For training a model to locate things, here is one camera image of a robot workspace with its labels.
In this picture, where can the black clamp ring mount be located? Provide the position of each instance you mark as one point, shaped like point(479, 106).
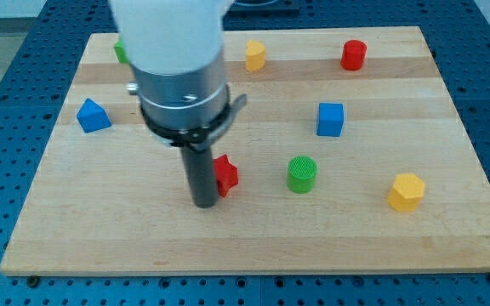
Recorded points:
point(200, 138)

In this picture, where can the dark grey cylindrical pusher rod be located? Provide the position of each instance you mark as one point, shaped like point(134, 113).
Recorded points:
point(199, 170)

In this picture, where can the red star block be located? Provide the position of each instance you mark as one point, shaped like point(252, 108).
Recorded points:
point(226, 175)

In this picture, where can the green block behind arm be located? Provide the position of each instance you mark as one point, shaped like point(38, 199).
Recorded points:
point(120, 52)

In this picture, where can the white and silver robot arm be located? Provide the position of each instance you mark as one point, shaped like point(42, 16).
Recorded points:
point(175, 50)

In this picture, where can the yellow half-round block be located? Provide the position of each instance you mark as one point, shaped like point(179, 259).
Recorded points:
point(255, 55)

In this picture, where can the green cylinder block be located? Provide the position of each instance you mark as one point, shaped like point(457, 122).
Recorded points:
point(301, 175)

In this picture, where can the blue cube block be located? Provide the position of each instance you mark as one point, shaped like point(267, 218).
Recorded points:
point(330, 119)

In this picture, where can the wooden board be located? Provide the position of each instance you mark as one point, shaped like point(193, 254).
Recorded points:
point(115, 202)

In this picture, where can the red cylinder block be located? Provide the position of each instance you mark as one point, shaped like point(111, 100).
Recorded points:
point(353, 55)

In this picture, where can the yellow hexagon block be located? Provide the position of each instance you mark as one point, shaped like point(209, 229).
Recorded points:
point(406, 192)

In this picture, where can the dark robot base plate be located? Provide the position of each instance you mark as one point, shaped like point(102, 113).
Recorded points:
point(265, 6)

